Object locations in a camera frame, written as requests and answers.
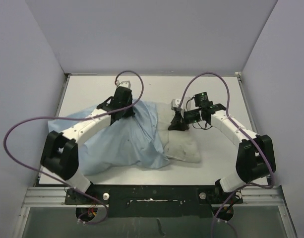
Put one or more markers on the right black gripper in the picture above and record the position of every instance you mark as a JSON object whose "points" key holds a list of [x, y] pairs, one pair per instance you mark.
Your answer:
{"points": [[178, 123]]}

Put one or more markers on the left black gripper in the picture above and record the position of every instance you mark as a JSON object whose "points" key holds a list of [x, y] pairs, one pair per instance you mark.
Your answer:
{"points": [[130, 113]]}

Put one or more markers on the white pillow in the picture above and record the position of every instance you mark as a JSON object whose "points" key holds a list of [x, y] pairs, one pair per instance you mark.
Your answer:
{"points": [[178, 145]]}

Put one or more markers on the light blue pillowcase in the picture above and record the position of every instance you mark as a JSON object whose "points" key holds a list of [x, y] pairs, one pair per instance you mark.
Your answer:
{"points": [[130, 141]]}

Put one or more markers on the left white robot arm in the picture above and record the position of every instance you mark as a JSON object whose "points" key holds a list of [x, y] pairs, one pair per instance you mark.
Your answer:
{"points": [[60, 153]]}

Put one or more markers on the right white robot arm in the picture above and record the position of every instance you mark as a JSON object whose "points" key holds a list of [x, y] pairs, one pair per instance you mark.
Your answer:
{"points": [[255, 158]]}

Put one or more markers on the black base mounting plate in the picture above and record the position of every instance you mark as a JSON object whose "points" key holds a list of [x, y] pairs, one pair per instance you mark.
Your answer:
{"points": [[153, 201]]}

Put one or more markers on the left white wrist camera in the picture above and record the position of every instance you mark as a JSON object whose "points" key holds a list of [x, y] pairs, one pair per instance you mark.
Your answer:
{"points": [[124, 84]]}

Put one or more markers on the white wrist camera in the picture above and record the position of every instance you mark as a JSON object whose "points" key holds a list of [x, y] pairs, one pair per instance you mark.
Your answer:
{"points": [[124, 84], [179, 105]]}

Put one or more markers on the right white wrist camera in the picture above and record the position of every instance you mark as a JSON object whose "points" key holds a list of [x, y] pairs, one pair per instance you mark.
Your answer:
{"points": [[179, 105]]}

